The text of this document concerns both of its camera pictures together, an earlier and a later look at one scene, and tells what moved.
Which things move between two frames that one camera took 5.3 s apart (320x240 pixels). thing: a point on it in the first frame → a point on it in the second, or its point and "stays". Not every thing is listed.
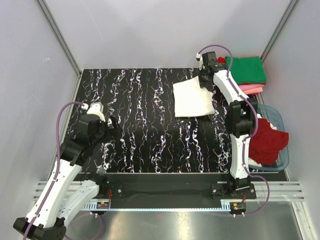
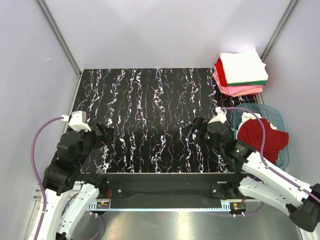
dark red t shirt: (265, 144) stays
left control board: (102, 205) stays
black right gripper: (204, 84) → (198, 123)
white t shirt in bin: (259, 116) stays
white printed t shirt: (190, 99) → (244, 66)
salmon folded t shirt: (256, 90) stays
